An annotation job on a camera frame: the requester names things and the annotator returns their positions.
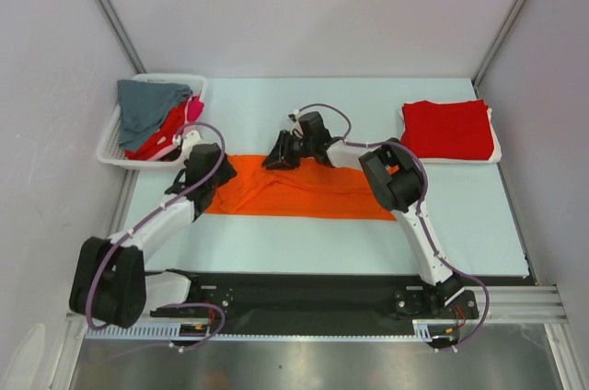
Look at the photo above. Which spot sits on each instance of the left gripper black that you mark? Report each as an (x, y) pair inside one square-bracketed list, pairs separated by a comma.
[(226, 172)]

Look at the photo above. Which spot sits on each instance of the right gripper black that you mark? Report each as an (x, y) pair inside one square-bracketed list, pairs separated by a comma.
[(285, 149)]

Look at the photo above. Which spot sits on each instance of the orange t shirt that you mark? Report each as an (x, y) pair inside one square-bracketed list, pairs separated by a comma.
[(311, 190)]

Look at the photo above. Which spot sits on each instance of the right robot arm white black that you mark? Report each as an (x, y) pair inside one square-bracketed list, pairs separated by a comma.
[(399, 184)]

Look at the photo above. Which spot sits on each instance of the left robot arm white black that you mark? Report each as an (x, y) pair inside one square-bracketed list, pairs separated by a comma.
[(110, 285)]

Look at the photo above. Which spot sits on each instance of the red t shirt in basket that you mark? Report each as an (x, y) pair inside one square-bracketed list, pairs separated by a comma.
[(160, 144)]

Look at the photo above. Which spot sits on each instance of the pink t shirt in basket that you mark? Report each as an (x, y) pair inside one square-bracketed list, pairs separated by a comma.
[(193, 109)]

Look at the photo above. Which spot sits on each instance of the grey t shirt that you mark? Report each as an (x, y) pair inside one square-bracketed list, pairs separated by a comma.
[(144, 107)]

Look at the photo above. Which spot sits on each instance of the folded white t shirt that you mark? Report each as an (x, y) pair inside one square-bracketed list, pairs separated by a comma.
[(494, 141)]

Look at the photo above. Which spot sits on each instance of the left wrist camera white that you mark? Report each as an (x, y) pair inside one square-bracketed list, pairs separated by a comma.
[(186, 141)]

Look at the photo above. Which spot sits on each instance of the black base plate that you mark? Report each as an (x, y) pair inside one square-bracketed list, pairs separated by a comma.
[(337, 324)]

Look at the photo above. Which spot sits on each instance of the left corner aluminium post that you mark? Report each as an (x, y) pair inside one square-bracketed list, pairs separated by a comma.
[(121, 34)]

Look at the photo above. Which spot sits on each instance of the corner aluminium post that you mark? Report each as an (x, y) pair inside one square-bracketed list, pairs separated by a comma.
[(515, 10), (121, 34)]

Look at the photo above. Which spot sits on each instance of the aluminium rail frame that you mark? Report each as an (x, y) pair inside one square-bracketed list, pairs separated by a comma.
[(520, 302)]

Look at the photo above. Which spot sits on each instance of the right corner aluminium post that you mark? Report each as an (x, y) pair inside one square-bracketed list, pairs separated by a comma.
[(515, 10)]

